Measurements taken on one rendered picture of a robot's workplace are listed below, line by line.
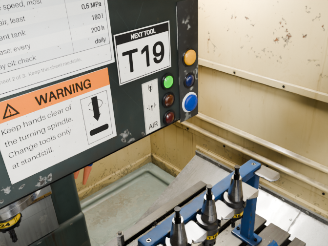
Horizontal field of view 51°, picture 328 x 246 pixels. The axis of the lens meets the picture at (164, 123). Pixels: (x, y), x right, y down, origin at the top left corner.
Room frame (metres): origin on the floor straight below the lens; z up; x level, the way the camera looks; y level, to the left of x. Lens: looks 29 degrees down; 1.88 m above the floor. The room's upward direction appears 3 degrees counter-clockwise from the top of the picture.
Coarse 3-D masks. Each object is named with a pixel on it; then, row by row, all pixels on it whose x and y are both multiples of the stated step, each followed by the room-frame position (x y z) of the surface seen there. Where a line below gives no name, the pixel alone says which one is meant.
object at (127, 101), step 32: (128, 0) 0.46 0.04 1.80; (160, 0) 0.50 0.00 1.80; (128, 96) 0.45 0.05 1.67; (160, 96) 0.49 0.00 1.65; (128, 128) 0.45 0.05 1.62; (160, 128) 0.50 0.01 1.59; (0, 160) 0.33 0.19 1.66; (64, 160) 0.38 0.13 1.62; (96, 160) 0.42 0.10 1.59; (0, 192) 0.32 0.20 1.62; (32, 192) 0.35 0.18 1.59
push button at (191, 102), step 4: (188, 96) 0.53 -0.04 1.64; (192, 96) 0.53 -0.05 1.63; (196, 96) 0.53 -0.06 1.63; (188, 100) 0.52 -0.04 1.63; (192, 100) 0.53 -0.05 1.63; (196, 100) 0.53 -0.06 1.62; (184, 104) 0.52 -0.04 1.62; (188, 104) 0.52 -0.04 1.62; (192, 104) 0.53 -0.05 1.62; (196, 104) 0.53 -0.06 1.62; (188, 108) 0.52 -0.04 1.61; (192, 108) 0.53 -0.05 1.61
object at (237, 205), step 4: (224, 196) 0.73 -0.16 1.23; (244, 196) 0.73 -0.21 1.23; (224, 200) 0.72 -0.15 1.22; (228, 200) 0.71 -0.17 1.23; (244, 200) 0.71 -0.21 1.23; (228, 204) 0.71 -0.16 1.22; (232, 204) 0.70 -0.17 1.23; (236, 204) 0.70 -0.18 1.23; (240, 204) 0.71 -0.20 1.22; (244, 204) 0.71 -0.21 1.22; (236, 208) 0.70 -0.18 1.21
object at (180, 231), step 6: (174, 222) 0.58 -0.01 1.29; (180, 222) 0.58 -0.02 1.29; (174, 228) 0.57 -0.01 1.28; (180, 228) 0.57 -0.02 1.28; (174, 234) 0.57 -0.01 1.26; (180, 234) 0.57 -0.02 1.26; (186, 234) 0.59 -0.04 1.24; (174, 240) 0.57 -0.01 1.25; (180, 240) 0.57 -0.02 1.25; (186, 240) 0.58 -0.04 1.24
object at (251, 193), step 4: (244, 184) 0.79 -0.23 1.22; (248, 184) 0.79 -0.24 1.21; (244, 188) 0.77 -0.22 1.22; (248, 188) 0.77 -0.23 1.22; (252, 188) 0.77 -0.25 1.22; (244, 192) 0.75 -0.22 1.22; (248, 192) 0.75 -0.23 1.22; (252, 192) 0.75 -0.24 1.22; (256, 192) 0.75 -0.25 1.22; (248, 196) 0.74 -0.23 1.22; (252, 196) 0.74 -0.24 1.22; (256, 196) 0.74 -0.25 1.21
